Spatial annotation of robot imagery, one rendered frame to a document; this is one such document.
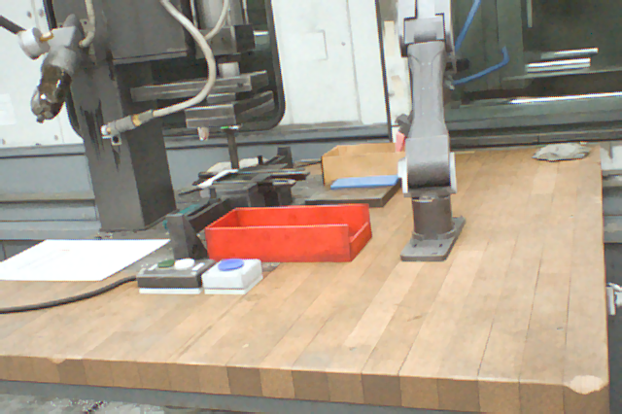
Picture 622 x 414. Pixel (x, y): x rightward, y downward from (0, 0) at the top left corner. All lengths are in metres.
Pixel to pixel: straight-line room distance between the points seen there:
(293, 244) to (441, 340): 0.38
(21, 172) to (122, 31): 1.30
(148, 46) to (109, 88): 0.13
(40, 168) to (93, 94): 1.13
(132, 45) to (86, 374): 0.69
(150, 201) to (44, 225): 1.16
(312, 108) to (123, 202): 0.72
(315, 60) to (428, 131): 0.88
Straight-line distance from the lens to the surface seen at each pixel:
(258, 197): 1.40
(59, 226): 2.63
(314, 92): 2.05
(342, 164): 1.63
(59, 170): 2.58
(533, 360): 0.82
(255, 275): 1.11
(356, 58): 1.99
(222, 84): 1.41
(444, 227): 1.18
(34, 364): 1.05
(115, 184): 1.55
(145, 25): 1.44
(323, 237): 1.15
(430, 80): 1.26
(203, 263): 1.15
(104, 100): 1.52
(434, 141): 1.18
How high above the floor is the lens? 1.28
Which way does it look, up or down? 14 degrees down
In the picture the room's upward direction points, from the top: 8 degrees counter-clockwise
